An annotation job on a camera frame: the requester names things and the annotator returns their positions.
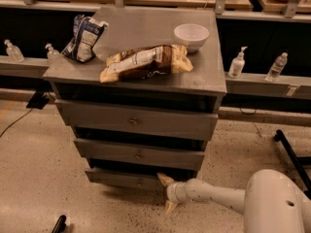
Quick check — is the grey shelf rail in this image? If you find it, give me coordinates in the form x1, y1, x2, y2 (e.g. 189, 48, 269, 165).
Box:
0, 55, 311, 100

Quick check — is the clear pump bottle near cabinet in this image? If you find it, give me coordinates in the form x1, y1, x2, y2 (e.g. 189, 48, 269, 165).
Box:
46, 43, 60, 62

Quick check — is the black object bottom edge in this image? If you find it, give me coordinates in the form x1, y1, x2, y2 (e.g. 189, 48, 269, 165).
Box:
52, 215, 66, 233

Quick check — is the black floor box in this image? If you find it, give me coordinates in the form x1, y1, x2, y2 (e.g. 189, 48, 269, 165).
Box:
26, 91, 50, 110

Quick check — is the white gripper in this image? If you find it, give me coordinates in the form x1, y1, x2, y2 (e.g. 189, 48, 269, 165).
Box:
157, 172, 188, 215

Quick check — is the black stand leg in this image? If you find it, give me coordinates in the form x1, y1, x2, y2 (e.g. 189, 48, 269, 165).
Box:
273, 129, 311, 199

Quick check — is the clear pump bottle far left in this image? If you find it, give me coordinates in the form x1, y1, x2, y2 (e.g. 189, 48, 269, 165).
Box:
4, 40, 24, 63

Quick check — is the yellow brown chip bag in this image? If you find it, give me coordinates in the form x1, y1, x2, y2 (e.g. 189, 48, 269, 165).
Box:
99, 45, 193, 83

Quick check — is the white pump bottle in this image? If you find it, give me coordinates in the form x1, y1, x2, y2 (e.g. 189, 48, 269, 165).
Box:
228, 47, 246, 79

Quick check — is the grey top drawer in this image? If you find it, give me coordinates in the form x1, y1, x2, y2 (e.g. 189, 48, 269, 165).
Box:
55, 100, 218, 141

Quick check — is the black floor cable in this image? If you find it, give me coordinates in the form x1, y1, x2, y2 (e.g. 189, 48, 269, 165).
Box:
0, 109, 33, 138

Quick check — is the blue white snack bag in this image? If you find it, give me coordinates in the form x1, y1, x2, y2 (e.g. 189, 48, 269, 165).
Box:
62, 15, 109, 63

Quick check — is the grey middle drawer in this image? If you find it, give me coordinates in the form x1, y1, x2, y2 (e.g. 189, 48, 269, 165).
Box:
74, 138, 204, 171

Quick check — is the grey bottom drawer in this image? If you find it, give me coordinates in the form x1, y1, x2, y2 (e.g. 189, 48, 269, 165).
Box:
85, 165, 197, 191

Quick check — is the clear water bottle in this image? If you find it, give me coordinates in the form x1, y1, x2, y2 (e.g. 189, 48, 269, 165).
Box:
265, 52, 288, 82

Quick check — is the grey drawer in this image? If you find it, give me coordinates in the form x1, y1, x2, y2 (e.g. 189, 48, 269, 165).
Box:
85, 165, 197, 191
74, 138, 204, 171
55, 100, 218, 141

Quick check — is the white bowl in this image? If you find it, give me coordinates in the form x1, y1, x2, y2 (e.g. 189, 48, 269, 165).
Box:
174, 23, 210, 52

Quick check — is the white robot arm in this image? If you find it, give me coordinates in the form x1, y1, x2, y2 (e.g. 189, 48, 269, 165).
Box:
157, 169, 311, 233

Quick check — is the grey drawer cabinet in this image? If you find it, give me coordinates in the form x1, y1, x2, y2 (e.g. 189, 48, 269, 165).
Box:
43, 6, 227, 191

